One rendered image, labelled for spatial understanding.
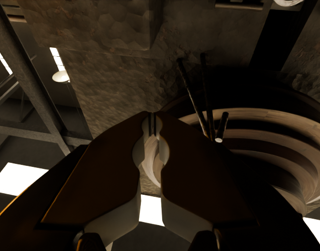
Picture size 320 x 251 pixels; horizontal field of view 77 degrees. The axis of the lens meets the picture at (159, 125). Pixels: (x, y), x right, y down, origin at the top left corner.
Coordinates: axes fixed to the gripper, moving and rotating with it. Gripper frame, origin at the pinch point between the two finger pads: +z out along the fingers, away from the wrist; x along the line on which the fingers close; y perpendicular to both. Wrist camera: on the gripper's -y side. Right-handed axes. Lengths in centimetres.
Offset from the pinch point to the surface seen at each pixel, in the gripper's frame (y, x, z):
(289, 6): -5.8, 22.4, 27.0
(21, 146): 501, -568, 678
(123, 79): 11.0, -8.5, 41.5
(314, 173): 22.2, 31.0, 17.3
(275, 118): 10.8, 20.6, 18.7
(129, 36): -2.2, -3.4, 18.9
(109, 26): -3.5, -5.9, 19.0
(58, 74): 180, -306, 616
